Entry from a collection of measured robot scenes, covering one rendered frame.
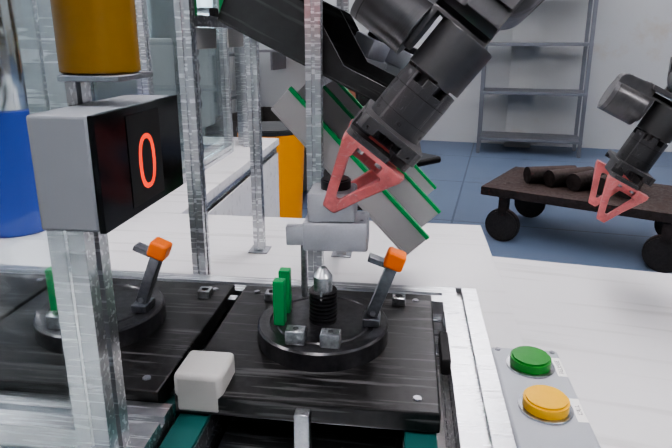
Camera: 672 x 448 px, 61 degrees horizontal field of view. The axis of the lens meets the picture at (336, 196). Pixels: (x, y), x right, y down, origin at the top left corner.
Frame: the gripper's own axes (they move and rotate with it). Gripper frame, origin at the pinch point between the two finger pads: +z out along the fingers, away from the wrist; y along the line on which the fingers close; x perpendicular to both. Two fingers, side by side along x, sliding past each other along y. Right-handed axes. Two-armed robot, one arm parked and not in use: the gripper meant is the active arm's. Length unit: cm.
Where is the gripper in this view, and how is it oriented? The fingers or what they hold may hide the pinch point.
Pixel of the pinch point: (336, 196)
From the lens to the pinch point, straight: 57.3
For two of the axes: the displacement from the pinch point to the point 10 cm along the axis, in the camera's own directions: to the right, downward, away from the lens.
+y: -1.0, 2.8, -9.6
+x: 7.8, 6.2, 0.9
